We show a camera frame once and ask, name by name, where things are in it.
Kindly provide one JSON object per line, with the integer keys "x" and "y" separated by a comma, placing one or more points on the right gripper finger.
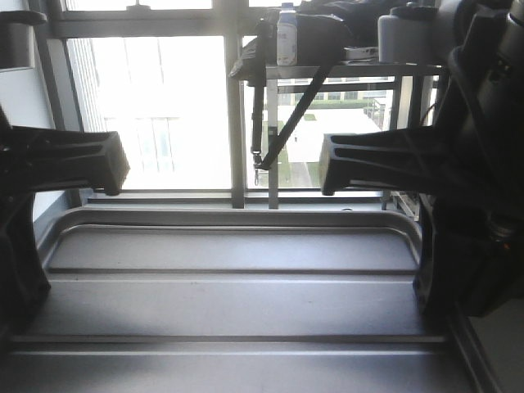
{"x": 413, "y": 192}

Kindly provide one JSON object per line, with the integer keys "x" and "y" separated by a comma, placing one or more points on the ribbed silver metal tray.
{"x": 238, "y": 301}

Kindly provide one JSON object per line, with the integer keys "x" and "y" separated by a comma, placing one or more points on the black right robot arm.
{"x": 467, "y": 168}

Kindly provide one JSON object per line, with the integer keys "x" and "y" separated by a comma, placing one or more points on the grey cylindrical container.
{"x": 404, "y": 35}

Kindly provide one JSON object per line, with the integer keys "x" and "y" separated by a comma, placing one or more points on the grey metal table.
{"x": 292, "y": 110}

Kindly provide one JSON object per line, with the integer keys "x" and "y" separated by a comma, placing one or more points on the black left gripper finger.
{"x": 41, "y": 160}

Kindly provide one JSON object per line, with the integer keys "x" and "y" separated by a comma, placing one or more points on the white plastic bottle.
{"x": 287, "y": 38}

